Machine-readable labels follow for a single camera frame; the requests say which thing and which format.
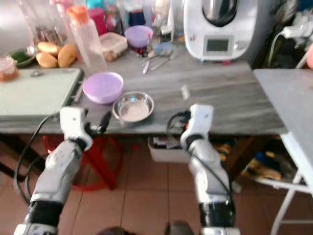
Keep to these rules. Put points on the round tub with brown food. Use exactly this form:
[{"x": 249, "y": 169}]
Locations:
[{"x": 8, "y": 69}]

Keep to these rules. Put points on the flat golden bread roll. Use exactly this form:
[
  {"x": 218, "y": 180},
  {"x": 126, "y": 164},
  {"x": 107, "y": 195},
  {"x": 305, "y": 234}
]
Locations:
[{"x": 49, "y": 47}]

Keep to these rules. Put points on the small purple bowl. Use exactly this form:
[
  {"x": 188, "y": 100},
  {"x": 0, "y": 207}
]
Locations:
[{"x": 138, "y": 35}]

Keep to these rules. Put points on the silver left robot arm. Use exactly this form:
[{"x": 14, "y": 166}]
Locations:
[{"x": 56, "y": 171}]

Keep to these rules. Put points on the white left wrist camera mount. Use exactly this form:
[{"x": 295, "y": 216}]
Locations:
[{"x": 73, "y": 122}]

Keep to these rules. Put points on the yellow and blue clutter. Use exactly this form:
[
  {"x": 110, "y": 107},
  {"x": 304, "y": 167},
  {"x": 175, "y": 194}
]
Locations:
[{"x": 266, "y": 165}]

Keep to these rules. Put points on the stainless steel bowl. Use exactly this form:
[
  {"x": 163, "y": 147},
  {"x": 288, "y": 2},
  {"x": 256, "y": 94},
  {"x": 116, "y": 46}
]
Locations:
[{"x": 133, "y": 108}]

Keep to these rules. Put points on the green dish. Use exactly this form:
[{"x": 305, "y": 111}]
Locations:
[{"x": 21, "y": 57}]

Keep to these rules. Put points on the long golden bread roll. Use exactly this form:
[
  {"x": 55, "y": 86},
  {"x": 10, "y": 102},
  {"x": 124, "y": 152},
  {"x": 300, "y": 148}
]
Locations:
[{"x": 67, "y": 55}]

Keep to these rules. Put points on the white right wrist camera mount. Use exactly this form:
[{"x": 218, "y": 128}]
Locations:
[{"x": 200, "y": 120}]

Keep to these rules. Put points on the white kitchen food processor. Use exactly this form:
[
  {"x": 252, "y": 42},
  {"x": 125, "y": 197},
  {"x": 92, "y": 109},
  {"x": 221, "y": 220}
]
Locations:
[{"x": 222, "y": 34}]

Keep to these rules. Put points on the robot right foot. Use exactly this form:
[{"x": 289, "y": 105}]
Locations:
[{"x": 181, "y": 228}]

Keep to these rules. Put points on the grey side table white frame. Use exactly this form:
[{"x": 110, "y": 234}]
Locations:
[{"x": 286, "y": 98}]

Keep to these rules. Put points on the clear bottle with orange cap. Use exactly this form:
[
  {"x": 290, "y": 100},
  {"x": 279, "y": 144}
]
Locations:
[{"x": 88, "y": 41}]

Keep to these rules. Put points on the white power adapter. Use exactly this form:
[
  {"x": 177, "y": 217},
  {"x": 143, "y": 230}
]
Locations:
[{"x": 298, "y": 29}]

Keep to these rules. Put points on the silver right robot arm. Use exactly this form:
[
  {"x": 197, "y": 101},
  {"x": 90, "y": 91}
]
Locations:
[{"x": 209, "y": 169}]

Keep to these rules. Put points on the long metal spoon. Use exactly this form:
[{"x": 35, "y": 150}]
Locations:
[{"x": 160, "y": 62}]

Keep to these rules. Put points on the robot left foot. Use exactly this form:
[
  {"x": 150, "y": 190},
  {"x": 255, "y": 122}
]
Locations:
[{"x": 114, "y": 231}]

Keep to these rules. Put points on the large purple plastic bowl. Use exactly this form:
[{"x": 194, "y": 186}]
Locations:
[{"x": 103, "y": 87}]

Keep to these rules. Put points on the pale green cutting board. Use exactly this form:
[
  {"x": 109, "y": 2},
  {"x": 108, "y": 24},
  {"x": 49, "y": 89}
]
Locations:
[{"x": 36, "y": 95}]

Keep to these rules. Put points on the clear lidded food container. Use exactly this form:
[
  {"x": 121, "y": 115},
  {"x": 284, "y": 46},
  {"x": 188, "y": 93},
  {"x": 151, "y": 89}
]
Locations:
[{"x": 113, "y": 45}]

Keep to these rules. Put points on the red plastic stool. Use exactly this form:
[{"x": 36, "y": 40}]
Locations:
[{"x": 102, "y": 166}]

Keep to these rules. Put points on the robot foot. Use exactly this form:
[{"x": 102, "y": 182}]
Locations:
[
  {"x": 181, "y": 228},
  {"x": 114, "y": 231}
]

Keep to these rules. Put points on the white storage bin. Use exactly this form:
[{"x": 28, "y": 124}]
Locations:
[{"x": 164, "y": 152}]

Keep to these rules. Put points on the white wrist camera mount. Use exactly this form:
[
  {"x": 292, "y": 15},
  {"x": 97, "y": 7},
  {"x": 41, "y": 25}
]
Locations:
[
  {"x": 200, "y": 120},
  {"x": 73, "y": 122}
]

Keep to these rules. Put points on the round golden bread roll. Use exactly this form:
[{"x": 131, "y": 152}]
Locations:
[{"x": 46, "y": 59}]

